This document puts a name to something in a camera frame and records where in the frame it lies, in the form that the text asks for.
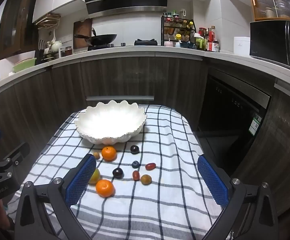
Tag black wok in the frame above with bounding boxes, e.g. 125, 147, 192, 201
74, 27, 118, 46

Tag green lidded jar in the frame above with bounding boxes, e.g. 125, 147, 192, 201
194, 33, 205, 50

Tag cluster of condiment bottles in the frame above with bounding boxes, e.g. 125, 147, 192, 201
197, 25, 220, 53

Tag light green plastic basin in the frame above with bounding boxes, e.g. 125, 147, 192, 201
12, 58, 37, 73

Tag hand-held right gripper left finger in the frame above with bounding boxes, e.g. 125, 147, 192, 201
14, 153, 97, 240

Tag black wire spice rack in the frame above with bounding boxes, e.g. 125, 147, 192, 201
161, 15, 197, 47

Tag white scalloped ceramic bowl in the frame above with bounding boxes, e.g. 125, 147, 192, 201
74, 100, 147, 145

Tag wooden hanging rack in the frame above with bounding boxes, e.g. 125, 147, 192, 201
35, 14, 61, 28

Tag green apple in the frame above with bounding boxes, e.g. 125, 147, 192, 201
88, 168, 101, 185

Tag black microwave oven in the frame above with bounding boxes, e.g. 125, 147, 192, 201
249, 19, 290, 75

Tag black built-in dishwasher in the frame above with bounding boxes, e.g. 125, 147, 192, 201
197, 67, 272, 178

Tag black knife block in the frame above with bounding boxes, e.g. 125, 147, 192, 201
35, 40, 48, 63

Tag white teapot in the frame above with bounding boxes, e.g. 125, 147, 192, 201
50, 41, 63, 52

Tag dark wood lower cabinets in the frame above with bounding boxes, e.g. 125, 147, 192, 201
0, 55, 290, 215

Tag group of spice jars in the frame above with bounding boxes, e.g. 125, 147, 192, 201
163, 11, 194, 42

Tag green energy label sticker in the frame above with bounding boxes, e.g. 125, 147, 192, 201
250, 114, 263, 137

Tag blue checked white cloth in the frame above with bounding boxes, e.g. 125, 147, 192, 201
6, 104, 226, 240

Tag orange mandarin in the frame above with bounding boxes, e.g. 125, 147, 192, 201
95, 179, 116, 198
101, 146, 117, 162

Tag black gas stove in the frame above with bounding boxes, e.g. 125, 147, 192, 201
87, 39, 158, 51

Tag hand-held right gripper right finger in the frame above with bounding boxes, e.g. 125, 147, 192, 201
197, 154, 279, 240

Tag dark wooden window frame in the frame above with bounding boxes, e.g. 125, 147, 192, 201
0, 0, 39, 60

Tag wooden cutting board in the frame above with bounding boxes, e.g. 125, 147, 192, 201
73, 18, 93, 50

